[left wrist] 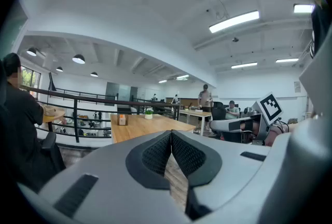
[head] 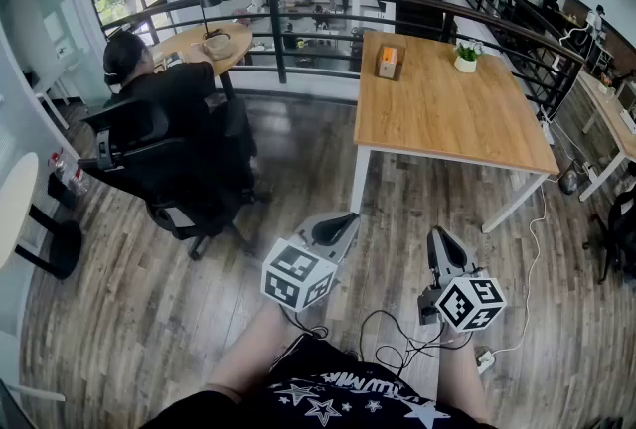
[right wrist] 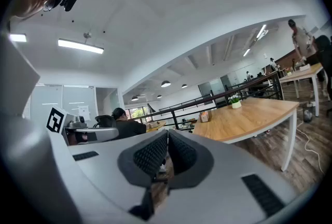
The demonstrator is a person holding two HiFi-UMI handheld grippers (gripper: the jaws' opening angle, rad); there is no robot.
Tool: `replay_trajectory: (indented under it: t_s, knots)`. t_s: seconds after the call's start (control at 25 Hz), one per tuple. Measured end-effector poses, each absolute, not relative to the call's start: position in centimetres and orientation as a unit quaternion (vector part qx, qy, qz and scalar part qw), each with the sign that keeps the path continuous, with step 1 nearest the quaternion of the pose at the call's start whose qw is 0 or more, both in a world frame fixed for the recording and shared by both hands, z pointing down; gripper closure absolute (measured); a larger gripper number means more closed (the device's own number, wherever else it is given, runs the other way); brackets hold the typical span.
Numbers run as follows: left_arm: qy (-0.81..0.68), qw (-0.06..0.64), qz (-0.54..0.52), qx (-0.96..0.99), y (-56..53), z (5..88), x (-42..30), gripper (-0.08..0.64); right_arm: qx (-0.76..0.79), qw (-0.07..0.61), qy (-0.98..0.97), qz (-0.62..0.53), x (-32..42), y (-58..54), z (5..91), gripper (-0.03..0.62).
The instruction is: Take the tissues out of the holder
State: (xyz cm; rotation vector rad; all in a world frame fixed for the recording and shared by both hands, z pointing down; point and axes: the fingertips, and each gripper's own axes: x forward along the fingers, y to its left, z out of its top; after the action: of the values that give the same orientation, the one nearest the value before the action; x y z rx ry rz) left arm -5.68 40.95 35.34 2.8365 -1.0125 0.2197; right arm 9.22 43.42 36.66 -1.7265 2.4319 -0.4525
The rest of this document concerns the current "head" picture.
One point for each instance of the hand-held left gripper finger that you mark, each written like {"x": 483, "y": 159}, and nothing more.
{"x": 345, "y": 245}
{"x": 330, "y": 226}

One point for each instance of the person's left forearm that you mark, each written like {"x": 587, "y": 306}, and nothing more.
{"x": 248, "y": 352}

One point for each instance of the person's right forearm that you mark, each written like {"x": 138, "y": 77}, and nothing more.
{"x": 462, "y": 377}

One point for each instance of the brown transparent container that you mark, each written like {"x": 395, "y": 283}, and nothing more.
{"x": 400, "y": 64}

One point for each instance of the black metal railing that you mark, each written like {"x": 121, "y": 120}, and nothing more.
{"x": 282, "y": 44}

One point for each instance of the white power adapter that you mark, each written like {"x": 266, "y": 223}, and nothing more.
{"x": 483, "y": 356}

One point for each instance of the orange and white box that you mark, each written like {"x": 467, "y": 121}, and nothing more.
{"x": 388, "y": 54}

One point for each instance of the black office chair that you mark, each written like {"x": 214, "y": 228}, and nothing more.
{"x": 129, "y": 129}

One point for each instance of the white power strip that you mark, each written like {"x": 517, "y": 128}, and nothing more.
{"x": 590, "y": 170}

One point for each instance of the dark framed tablet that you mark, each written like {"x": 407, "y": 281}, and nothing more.
{"x": 175, "y": 59}

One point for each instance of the rectangular wooden table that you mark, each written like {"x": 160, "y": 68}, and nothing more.
{"x": 359, "y": 179}

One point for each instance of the potted plant in white pot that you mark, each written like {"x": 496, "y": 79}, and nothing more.
{"x": 465, "y": 64}

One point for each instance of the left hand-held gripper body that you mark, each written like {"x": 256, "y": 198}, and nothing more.
{"x": 293, "y": 270}

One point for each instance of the gray round floor object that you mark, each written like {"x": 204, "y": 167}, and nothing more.
{"x": 570, "y": 181}

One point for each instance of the person's black star-print shirt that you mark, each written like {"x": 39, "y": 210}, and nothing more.
{"x": 348, "y": 407}

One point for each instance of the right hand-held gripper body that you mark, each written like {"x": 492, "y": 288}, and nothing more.
{"x": 469, "y": 305}

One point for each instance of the white round table black base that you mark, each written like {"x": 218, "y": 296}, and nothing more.
{"x": 15, "y": 208}

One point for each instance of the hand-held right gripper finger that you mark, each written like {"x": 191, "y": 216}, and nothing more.
{"x": 434, "y": 248}
{"x": 454, "y": 255}

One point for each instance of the white frame with dark panel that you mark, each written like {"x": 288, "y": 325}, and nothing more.
{"x": 40, "y": 393}

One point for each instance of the clear water bottle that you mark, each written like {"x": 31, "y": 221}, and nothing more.
{"x": 58, "y": 164}
{"x": 77, "y": 181}

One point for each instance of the round wooden table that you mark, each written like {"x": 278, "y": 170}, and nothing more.
{"x": 233, "y": 40}

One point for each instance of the wooden desk white legs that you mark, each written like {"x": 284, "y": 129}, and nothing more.
{"x": 611, "y": 109}

